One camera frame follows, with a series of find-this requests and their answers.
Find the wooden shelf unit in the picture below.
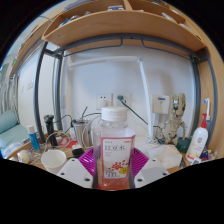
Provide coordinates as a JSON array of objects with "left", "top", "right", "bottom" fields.
[{"left": 9, "top": 0, "right": 208, "bottom": 79}]

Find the white wall socket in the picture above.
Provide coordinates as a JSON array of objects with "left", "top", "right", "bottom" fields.
[
  {"left": 95, "top": 93, "right": 113, "bottom": 110},
  {"left": 116, "top": 93, "right": 132, "bottom": 108}
]

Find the round cream pouch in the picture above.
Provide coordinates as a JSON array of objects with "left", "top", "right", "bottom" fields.
[{"left": 17, "top": 149, "right": 33, "bottom": 164}]

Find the black electric shaver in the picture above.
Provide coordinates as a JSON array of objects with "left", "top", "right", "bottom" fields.
[{"left": 43, "top": 114, "right": 59, "bottom": 148}]

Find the blue white tube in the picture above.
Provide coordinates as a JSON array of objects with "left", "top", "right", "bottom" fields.
[{"left": 26, "top": 124, "right": 42, "bottom": 153}]

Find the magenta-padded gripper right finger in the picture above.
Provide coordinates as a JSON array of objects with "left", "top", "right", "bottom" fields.
[{"left": 128, "top": 148, "right": 171, "bottom": 189}]

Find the grey metal shelf frame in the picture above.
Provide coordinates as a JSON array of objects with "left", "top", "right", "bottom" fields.
[{"left": 33, "top": 33, "right": 219, "bottom": 148}]

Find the clear drink bottle red liquid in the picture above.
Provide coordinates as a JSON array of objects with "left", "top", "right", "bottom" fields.
[{"left": 94, "top": 106, "right": 137, "bottom": 191}]

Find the white tissue pack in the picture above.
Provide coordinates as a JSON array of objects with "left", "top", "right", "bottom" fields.
[{"left": 146, "top": 143, "right": 184, "bottom": 170}]

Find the dark green cable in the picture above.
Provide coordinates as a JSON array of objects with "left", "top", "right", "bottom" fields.
[{"left": 117, "top": 95, "right": 151, "bottom": 127}]

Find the white pump bottle red top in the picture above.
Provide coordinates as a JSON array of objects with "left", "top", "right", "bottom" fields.
[{"left": 185, "top": 113, "right": 209, "bottom": 163}]

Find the teal cushion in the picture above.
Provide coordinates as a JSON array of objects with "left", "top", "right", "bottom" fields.
[{"left": 0, "top": 109, "right": 30, "bottom": 149}]

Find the white wall pipe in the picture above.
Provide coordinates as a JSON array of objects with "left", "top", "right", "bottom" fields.
[{"left": 68, "top": 55, "right": 155, "bottom": 139}]

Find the clear spray bottle white head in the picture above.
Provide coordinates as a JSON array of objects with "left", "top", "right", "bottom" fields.
[{"left": 202, "top": 97, "right": 212, "bottom": 131}]

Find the white wall box blue mark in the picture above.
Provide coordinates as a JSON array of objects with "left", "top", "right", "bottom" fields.
[{"left": 152, "top": 94, "right": 170, "bottom": 115}]

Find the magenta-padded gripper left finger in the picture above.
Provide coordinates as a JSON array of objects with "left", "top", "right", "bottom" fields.
[{"left": 57, "top": 148, "right": 99, "bottom": 189}]

